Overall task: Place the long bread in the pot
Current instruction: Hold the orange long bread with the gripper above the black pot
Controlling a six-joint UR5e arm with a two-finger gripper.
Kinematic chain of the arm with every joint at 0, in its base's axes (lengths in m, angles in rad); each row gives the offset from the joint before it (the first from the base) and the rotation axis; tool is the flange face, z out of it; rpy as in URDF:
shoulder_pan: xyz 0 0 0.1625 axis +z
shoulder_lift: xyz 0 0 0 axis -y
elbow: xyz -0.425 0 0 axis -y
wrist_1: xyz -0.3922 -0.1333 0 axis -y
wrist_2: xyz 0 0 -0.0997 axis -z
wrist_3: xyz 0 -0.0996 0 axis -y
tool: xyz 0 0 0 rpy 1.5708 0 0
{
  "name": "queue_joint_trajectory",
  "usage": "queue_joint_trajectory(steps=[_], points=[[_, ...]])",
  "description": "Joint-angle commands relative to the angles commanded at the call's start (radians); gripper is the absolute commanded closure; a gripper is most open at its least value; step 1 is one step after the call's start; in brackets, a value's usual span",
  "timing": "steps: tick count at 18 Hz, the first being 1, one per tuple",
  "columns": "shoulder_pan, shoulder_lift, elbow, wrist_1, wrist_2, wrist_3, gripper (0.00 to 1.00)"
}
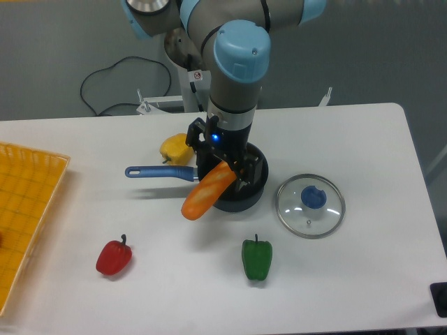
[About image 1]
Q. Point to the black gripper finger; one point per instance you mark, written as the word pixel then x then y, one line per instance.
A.
pixel 195 138
pixel 251 173

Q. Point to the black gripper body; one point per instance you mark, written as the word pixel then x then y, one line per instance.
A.
pixel 223 144

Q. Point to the long orange bread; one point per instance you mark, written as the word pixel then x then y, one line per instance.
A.
pixel 208 191

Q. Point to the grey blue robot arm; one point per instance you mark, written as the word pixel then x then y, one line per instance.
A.
pixel 233 41

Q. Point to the yellow bell pepper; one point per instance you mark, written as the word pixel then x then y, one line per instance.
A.
pixel 175 151

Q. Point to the glass lid with blue knob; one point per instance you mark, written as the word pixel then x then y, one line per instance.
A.
pixel 310 206

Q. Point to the green bell pepper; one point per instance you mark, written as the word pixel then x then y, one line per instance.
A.
pixel 256 258

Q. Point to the red bell pepper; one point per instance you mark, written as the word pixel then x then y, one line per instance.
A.
pixel 114 257

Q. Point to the yellow wicker basket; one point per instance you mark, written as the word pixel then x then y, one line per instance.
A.
pixel 29 181

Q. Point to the black device at table edge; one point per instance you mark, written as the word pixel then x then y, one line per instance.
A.
pixel 438 292

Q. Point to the dark pot with blue handle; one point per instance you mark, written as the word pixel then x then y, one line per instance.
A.
pixel 235 198

